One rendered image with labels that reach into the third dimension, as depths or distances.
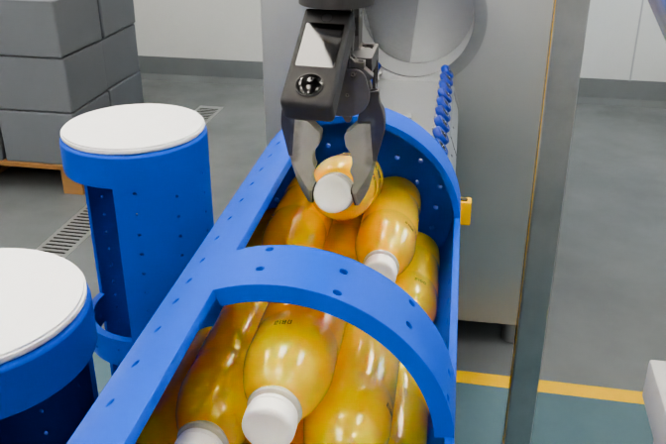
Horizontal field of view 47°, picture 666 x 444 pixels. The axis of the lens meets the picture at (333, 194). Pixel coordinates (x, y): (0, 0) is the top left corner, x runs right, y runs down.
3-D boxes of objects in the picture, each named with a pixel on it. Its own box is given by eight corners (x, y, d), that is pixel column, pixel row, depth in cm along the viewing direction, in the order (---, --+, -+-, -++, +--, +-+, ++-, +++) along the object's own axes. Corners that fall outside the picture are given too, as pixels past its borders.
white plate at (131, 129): (136, 95, 170) (136, 100, 170) (29, 131, 149) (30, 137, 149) (233, 117, 156) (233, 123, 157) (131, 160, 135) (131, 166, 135)
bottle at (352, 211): (333, 146, 98) (307, 152, 79) (388, 157, 97) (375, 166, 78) (323, 199, 98) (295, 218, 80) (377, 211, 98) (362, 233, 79)
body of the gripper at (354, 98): (380, 99, 80) (384, -20, 75) (370, 127, 73) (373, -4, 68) (308, 95, 82) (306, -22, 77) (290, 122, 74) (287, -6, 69)
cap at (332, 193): (320, 169, 79) (317, 170, 78) (357, 177, 79) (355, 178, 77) (313, 206, 80) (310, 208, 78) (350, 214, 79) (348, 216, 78)
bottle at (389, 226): (390, 233, 105) (376, 304, 89) (358, 194, 104) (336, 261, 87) (432, 205, 103) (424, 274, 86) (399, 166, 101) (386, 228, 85)
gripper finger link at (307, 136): (321, 183, 84) (336, 103, 80) (311, 206, 78) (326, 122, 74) (293, 176, 84) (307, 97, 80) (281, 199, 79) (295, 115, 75)
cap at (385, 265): (378, 287, 88) (376, 295, 86) (356, 263, 87) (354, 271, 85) (404, 270, 86) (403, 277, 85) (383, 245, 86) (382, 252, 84)
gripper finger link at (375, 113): (391, 155, 76) (379, 68, 73) (390, 161, 75) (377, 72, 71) (345, 160, 77) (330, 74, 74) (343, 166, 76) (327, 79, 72)
